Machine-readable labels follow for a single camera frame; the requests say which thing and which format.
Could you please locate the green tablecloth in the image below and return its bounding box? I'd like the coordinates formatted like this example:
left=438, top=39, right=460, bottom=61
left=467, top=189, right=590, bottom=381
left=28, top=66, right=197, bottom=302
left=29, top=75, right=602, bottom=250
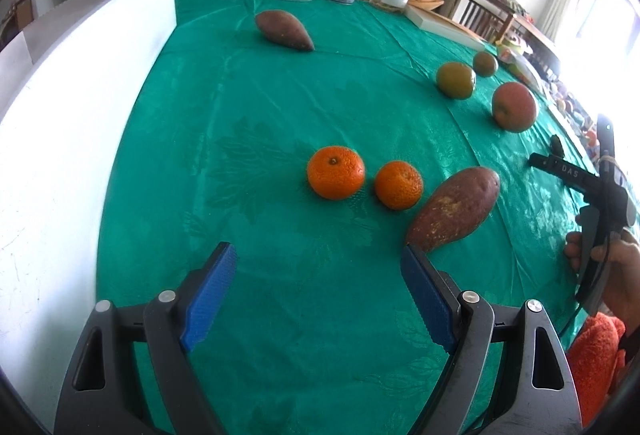
left=97, top=0, right=608, bottom=435

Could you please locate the flat white box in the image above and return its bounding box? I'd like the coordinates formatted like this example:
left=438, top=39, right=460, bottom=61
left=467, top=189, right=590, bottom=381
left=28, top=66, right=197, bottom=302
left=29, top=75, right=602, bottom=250
left=405, top=5, right=486, bottom=50

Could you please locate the long spotted sweet potato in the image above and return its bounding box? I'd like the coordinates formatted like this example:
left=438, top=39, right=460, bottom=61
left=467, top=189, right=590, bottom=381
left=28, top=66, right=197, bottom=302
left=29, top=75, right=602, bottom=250
left=405, top=166, right=501, bottom=255

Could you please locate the person's right forearm orange sleeve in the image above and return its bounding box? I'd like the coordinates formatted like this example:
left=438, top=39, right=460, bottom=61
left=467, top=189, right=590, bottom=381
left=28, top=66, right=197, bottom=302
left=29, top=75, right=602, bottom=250
left=567, top=312, right=628, bottom=427

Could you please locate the red apple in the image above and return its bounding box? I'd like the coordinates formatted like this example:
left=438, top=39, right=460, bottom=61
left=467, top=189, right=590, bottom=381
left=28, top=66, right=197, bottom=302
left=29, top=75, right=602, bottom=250
left=491, top=82, right=538, bottom=133

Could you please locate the orange tangerine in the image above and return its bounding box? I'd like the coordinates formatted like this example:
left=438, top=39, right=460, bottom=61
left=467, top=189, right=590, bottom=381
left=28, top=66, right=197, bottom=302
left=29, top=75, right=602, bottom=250
left=306, top=145, right=366, bottom=201
left=374, top=161, right=425, bottom=210

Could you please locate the white board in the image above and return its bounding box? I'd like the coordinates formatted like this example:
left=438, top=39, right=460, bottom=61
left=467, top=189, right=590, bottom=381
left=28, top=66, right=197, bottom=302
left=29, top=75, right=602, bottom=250
left=0, top=0, right=178, bottom=435

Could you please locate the wooden chair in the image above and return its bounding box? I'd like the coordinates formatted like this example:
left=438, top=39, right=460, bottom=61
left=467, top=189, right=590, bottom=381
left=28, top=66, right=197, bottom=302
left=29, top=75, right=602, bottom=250
left=452, top=0, right=516, bottom=43

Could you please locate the person's right hand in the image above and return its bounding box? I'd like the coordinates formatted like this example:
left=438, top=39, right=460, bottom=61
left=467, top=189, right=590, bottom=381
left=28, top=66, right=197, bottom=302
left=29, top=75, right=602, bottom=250
left=565, top=226, right=640, bottom=332

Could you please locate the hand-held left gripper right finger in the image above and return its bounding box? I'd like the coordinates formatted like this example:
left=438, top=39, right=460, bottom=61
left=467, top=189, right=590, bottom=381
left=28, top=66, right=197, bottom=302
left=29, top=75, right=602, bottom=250
left=401, top=243, right=583, bottom=435

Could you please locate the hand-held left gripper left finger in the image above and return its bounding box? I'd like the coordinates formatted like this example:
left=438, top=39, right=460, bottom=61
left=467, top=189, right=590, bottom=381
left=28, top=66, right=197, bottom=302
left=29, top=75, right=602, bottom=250
left=52, top=241, right=240, bottom=435

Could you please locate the green orange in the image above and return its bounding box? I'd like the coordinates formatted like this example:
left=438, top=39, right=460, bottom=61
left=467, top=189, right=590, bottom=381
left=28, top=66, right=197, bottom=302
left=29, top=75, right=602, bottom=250
left=436, top=61, right=477, bottom=100
left=472, top=50, right=499, bottom=78

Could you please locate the plump sweet potato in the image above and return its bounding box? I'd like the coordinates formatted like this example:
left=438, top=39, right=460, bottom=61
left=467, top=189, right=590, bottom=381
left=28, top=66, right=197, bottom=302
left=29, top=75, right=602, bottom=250
left=255, top=10, right=316, bottom=52

